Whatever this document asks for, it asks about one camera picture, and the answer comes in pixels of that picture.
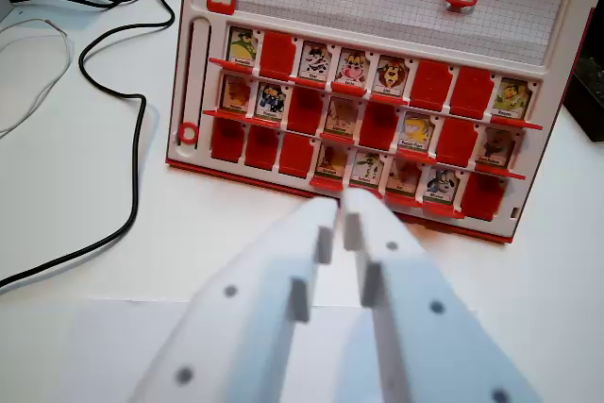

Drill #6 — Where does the red flap with question mark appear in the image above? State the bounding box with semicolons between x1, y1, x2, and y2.
488;112;545;131

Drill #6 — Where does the black box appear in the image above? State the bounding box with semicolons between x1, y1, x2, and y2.
562;6;604;143

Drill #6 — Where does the red and white game board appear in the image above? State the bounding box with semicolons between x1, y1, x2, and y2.
164;0;604;246

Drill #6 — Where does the thick black cable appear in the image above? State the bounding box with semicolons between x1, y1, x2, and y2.
0;0;175;292

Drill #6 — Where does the thin white cable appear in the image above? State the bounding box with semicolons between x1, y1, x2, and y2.
0;18;76;138

